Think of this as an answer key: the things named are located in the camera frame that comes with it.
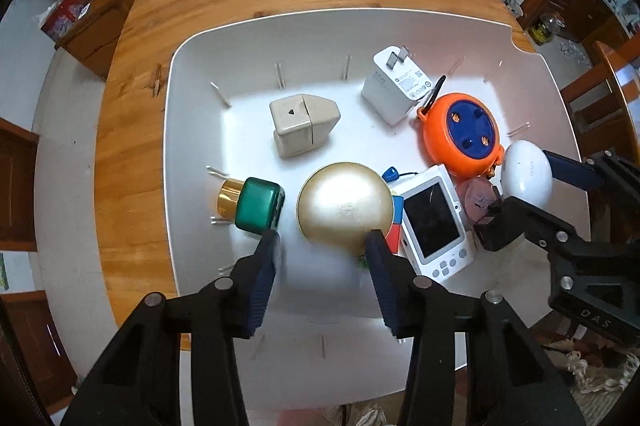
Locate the red tissue box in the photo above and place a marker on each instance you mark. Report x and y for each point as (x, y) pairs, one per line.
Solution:
(65, 14)

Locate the colourful puzzle cube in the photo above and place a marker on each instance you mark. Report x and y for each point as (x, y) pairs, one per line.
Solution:
(396, 216)

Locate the white handheld screen device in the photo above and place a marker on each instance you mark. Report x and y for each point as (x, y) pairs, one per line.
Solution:
(435, 226)

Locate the beige plastic box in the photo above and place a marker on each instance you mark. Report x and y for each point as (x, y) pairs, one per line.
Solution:
(300, 126)

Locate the small blue charm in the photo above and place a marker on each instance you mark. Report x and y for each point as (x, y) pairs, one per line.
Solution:
(390, 174)

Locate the white plastic tray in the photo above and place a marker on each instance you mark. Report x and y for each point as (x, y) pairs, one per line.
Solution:
(300, 56)

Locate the brown wooden door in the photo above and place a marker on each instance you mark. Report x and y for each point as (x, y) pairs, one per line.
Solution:
(20, 186)

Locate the gold round compact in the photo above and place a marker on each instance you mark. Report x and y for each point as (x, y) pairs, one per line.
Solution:
(340, 206)

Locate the white bucket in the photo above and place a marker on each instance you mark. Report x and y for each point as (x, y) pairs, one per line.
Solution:
(509, 1)

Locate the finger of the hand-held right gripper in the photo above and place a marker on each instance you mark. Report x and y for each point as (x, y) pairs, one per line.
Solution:
(520, 221)
(575, 171)

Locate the cooking oil bottle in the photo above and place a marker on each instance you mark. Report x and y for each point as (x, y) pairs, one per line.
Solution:
(545, 29)

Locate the white oval case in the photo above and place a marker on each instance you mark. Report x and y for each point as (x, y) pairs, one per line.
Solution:
(525, 173)

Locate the white charger block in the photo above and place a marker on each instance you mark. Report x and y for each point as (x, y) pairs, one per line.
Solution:
(395, 91)

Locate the wooden side cabinet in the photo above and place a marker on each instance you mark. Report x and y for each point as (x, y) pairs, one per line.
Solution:
(100, 26)

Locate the wooden chair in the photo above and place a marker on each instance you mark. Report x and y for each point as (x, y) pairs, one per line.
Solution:
(585, 106)

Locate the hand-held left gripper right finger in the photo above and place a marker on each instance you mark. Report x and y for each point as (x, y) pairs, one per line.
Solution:
(382, 296)

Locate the green capped gold jar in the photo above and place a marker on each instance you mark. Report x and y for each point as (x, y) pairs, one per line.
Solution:
(257, 206)

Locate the pink correction tape dispenser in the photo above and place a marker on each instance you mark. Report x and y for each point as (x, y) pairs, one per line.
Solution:
(477, 198)

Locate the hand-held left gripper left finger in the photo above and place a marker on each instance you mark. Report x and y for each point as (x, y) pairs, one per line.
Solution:
(260, 296)

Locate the beige fringed rug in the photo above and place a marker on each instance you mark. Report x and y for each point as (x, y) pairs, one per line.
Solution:
(600, 371)

